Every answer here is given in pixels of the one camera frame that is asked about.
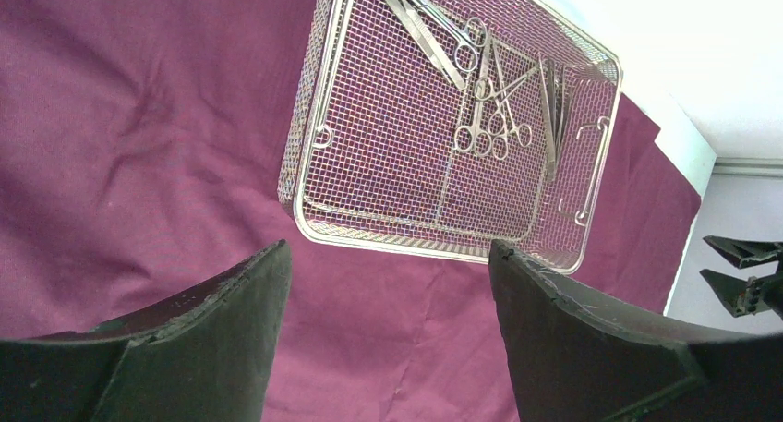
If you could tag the steel surgical forceps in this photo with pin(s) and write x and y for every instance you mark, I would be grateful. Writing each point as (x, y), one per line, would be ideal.
(418, 16)

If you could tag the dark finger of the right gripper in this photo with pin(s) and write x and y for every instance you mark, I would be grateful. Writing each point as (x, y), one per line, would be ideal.
(743, 254)
(746, 297)

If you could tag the steel surgical tweezers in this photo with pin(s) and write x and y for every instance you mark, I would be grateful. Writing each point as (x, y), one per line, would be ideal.
(555, 103)

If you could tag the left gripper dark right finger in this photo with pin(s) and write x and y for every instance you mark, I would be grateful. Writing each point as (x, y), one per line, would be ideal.
(577, 354)

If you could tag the magenta surgical wrap cloth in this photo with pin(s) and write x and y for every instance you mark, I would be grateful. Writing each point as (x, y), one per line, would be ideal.
(141, 142)

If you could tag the steel surgical scissors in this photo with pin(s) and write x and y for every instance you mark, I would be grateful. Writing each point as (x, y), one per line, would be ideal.
(493, 125)

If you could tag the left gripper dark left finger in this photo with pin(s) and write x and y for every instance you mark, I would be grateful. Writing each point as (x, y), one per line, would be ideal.
(204, 354)

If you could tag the metal mesh instrument tray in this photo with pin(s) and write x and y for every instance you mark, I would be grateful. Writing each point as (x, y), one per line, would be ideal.
(369, 161)

